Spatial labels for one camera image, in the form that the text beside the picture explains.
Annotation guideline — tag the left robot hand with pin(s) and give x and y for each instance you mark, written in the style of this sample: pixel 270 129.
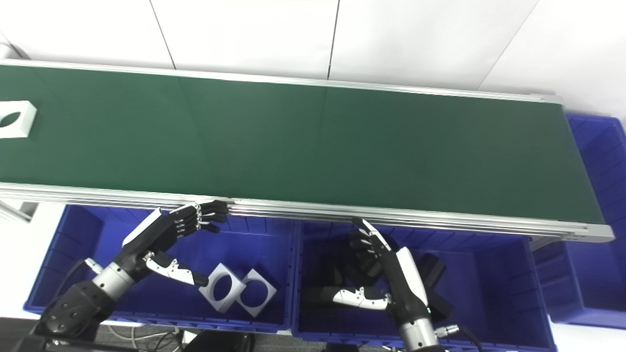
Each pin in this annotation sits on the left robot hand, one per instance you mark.
pixel 154 237

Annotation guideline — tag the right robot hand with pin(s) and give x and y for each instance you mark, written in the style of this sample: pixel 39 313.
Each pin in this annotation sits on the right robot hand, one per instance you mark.
pixel 403 283

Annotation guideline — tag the white square part round hole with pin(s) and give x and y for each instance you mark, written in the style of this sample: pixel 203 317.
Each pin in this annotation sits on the white square part round hole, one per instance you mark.
pixel 27 119
pixel 208 292
pixel 266 293

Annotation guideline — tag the black block part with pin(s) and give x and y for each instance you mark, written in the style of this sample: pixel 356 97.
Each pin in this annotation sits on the black block part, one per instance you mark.
pixel 337 269

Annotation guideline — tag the green conveyor belt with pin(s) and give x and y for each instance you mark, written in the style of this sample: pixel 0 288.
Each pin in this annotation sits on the green conveyor belt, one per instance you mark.
pixel 440 222
pixel 303 142

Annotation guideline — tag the blue plastic bin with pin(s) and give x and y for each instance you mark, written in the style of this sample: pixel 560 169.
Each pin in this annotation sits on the blue plastic bin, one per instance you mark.
pixel 78 244
pixel 601 195
pixel 489 293

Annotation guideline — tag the black box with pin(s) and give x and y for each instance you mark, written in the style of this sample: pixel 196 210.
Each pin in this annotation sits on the black box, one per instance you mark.
pixel 220 342

